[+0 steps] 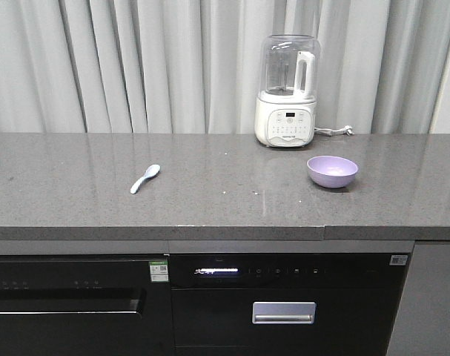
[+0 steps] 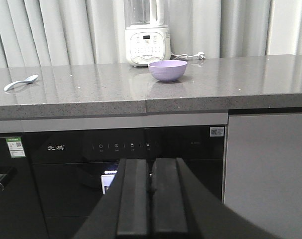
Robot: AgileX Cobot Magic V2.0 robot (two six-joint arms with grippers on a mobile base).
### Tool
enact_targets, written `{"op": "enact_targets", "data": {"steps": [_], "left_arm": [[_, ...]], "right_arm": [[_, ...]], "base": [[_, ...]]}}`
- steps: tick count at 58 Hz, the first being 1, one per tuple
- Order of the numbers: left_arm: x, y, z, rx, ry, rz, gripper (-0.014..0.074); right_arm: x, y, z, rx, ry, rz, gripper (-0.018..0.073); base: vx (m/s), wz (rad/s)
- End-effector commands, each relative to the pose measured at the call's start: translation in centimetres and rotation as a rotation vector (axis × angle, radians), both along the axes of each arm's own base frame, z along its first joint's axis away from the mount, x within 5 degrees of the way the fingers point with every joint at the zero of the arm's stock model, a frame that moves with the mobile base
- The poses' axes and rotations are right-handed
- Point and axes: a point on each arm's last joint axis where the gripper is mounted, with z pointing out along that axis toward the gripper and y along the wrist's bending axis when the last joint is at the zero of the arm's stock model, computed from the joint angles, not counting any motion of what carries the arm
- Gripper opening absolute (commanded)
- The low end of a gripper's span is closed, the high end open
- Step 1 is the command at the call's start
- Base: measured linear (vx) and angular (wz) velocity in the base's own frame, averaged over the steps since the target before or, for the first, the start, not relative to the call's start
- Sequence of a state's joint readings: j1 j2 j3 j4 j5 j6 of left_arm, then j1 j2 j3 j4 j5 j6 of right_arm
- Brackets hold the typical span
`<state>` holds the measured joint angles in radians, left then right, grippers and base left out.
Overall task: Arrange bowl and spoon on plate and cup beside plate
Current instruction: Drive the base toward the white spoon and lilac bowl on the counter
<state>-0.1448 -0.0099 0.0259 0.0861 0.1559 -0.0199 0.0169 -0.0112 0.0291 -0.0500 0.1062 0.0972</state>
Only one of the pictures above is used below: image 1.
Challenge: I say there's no black built-in oven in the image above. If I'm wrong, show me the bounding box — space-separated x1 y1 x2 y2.
0 254 174 355

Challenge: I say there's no black dishwasher with silver handle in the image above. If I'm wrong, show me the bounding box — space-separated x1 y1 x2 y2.
169 253 410 355

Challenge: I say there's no white blender power cable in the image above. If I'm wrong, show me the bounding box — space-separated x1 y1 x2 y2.
314 125 355 136

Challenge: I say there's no light blue plastic spoon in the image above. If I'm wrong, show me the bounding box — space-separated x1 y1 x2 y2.
130 164 161 194

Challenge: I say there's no purple plastic bowl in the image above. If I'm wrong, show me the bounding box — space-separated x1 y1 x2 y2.
307 156 359 188

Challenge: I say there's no grey pleated curtain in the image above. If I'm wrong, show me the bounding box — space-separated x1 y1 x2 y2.
0 1 450 134

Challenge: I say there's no white blender with clear jar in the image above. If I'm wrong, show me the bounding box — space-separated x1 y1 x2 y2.
254 34 320 148

